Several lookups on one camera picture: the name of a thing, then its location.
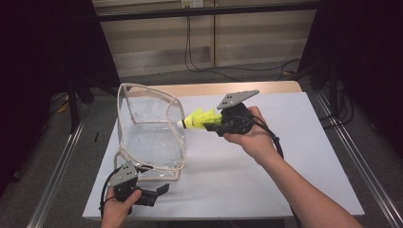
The white power outlet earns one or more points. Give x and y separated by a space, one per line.
193 3

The black curtain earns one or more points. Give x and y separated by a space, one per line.
374 47
38 63

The person's left hand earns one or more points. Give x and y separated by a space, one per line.
114 211

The person's right hand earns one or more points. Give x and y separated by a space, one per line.
256 142

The small black floor object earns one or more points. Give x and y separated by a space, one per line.
96 136

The aluminium floor rail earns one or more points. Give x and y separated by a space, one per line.
367 174
54 183

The clear plastic bag beige trim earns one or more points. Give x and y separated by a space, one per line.
152 142

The wooden table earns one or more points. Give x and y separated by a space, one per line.
196 89

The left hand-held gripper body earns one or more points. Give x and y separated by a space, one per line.
124 174

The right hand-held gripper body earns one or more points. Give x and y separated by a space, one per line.
234 98

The black metal stand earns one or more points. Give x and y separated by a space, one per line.
333 95
73 110

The black metal crossbar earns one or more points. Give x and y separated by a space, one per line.
158 14

